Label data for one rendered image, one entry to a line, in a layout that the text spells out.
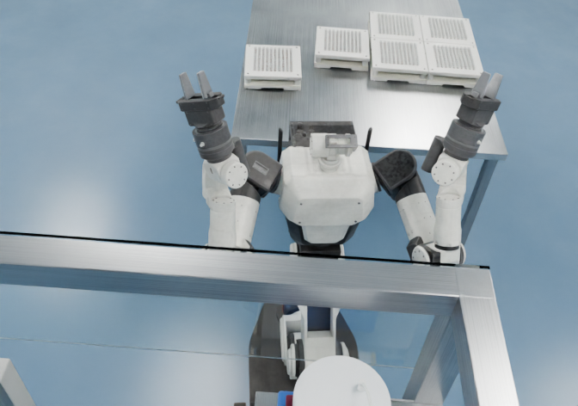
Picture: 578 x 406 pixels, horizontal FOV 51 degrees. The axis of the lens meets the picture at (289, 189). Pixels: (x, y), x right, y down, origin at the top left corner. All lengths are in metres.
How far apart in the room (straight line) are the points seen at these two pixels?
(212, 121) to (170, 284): 0.54
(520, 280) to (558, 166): 0.98
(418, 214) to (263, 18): 1.71
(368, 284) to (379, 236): 2.24
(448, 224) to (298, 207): 0.41
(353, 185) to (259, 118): 0.89
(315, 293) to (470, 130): 0.72
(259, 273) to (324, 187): 0.74
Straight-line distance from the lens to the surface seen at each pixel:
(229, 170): 1.46
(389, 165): 1.75
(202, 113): 1.44
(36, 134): 3.93
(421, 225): 1.72
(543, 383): 2.97
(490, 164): 2.59
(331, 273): 0.98
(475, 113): 1.53
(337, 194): 1.69
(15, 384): 1.67
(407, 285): 0.99
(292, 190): 1.68
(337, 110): 2.56
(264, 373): 2.53
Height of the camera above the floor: 2.41
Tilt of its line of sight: 45 degrees down
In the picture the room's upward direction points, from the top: 4 degrees clockwise
